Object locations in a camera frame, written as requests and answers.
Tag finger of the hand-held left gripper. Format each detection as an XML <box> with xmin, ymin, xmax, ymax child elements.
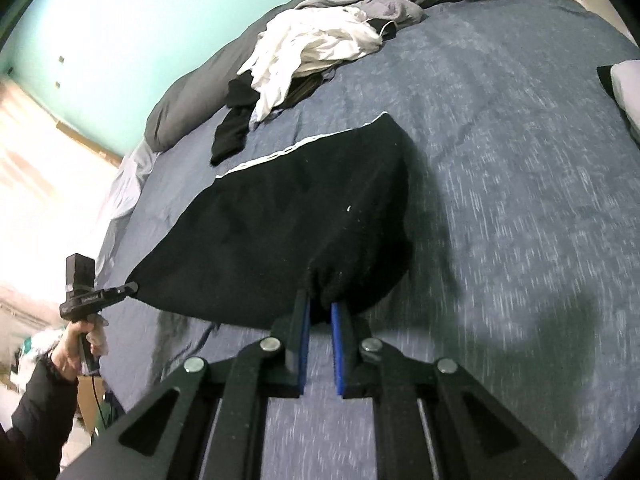
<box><xmin>104</xmin><ymin>281</ymin><xmax>139</xmax><ymax>304</ymax></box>

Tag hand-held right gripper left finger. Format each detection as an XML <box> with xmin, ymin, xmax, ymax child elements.
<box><xmin>60</xmin><ymin>287</ymin><xmax>311</xmax><ymax>480</ymax></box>

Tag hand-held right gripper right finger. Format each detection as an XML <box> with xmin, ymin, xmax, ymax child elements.
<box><xmin>330</xmin><ymin>300</ymin><xmax>576</xmax><ymax>480</ymax></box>

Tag black sweater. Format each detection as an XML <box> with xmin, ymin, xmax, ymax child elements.
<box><xmin>122</xmin><ymin>112</ymin><xmax>414</xmax><ymax>332</ymax></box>

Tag person's left forearm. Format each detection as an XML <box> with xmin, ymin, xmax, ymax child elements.
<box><xmin>9</xmin><ymin>355</ymin><xmax>82</xmax><ymax>480</ymax></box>

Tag person's left hand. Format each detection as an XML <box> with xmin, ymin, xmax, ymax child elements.
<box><xmin>49</xmin><ymin>318</ymin><xmax>110</xmax><ymax>382</ymax></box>

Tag white and green bag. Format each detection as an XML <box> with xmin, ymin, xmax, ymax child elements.
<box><xmin>12</xmin><ymin>330</ymin><xmax>53</xmax><ymax>378</ymax></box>

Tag cardboard box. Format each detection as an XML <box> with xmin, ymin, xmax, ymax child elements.
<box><xmin>75</xmin><ymin>375</ymin><xmax>109</xmax><ymax>434</ymax></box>

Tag light grey-blue sheet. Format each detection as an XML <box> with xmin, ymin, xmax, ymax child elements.
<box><xmin>95</xmin><ymin>140</ymin><xmax>162</xmax><ymax>272</ymax></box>

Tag pink curtain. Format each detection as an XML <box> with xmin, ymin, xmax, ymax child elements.
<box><xmin>0</xmin><ymin>80</ymin><xmax>126</xmax><ymax>322</ymax></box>

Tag wooden window trim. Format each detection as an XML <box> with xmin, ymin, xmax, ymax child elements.
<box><xmin>57</xmin><ymin>120</ymin><xmax>124</xmax><ymax>167</ymax></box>

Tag black pants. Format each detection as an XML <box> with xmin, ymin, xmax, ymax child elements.
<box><xmin>210</xmin><ymin>77</ymin><xmax>331</xmax><ymax>166</ymax></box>

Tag grey hoodie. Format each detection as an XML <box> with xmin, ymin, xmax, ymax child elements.
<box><xmin>295</xmin><ymin>0</ymin><xmax>427</xmax><ymax>29</ymax></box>

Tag folded black garment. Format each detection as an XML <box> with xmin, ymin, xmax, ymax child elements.
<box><xmin>597</xmin><ymin>64</ymin><xmax>624</xmax><ymax>107</ymax></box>

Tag folded white garment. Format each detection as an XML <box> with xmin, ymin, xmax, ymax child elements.
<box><xmin>610</xmin><ymin>60</ymin><xmax>640</xmax><ymax>142</ymax></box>

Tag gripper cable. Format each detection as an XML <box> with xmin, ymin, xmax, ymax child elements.
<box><xmin>87</xmin><ymin>372</ymin><xmax>109</xmax><ymax>432</ymax></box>

